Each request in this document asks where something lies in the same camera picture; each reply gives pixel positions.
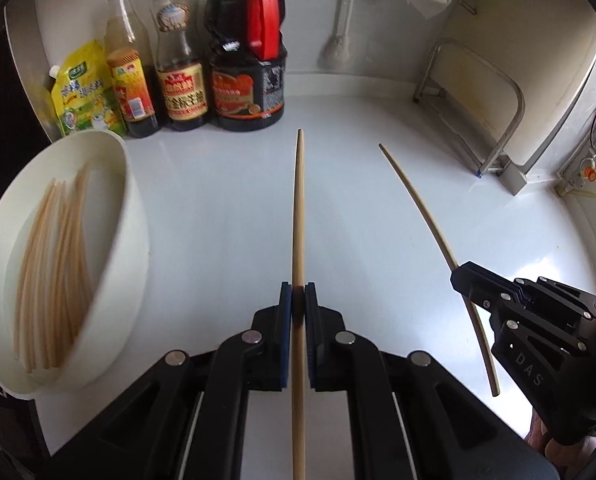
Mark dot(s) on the yellow seasoning pouch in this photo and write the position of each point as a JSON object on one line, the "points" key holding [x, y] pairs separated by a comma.
{"points": [[85, 105]]}

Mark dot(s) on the metal cutting board rack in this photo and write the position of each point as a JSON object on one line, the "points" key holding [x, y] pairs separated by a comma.
{"points": [[493, 166]]}

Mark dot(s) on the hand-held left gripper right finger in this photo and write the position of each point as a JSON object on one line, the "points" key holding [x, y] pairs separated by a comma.
{"points": [[313, 340]]}

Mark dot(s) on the person's right hand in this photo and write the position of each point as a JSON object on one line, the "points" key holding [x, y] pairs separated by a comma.
{"points": [[543, 440]]}

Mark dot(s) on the white round basin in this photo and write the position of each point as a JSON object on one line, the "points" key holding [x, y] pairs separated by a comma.
{"points": [[128, 220]]}

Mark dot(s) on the small grey block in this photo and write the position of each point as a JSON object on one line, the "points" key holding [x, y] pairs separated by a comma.
{"points": [[514, 180]]}

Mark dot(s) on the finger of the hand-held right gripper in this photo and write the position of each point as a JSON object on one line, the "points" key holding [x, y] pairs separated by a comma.
{"points": [[538, 365], [553, 292]]}

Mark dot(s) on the yellow-capped soy sauce bottle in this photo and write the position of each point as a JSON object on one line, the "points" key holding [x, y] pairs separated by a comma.
{"points": [[183, 95]]}

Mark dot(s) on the single wooden chopstick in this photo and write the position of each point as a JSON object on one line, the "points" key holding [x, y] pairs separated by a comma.
{"points": [[298, 210], [418, 199]]}

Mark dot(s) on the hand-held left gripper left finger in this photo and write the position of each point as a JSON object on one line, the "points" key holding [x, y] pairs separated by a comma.
{"points": [[285, 340]]}

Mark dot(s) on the yellow-capped vinegar bottle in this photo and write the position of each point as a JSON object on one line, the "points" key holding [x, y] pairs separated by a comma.
{"points": [[130, 90]]}

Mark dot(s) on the wall gas valve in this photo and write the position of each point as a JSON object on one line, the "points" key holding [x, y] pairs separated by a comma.
{"points": [[590, 174]]}

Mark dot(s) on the pile of wooden chopsticks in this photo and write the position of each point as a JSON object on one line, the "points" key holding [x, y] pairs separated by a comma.
{"points": [[53, 270]]}

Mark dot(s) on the white hanging dish brush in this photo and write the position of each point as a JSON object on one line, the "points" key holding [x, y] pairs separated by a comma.
{"points": [[335, 52]]}

